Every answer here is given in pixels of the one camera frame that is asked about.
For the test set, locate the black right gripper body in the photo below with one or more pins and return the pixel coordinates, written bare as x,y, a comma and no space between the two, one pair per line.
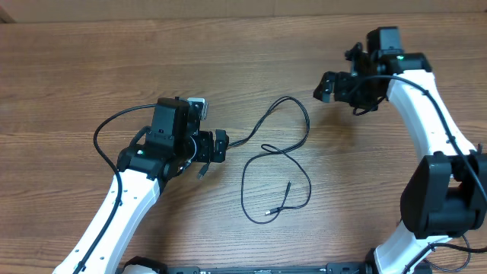
366,96

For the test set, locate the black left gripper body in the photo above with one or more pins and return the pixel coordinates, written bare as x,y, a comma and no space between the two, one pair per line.
204,151

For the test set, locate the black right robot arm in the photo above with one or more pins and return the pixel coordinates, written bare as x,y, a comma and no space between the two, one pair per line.
446,195

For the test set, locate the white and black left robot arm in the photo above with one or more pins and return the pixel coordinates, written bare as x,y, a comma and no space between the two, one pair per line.
157,153

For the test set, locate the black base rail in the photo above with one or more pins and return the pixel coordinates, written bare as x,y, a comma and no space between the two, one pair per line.
266,270

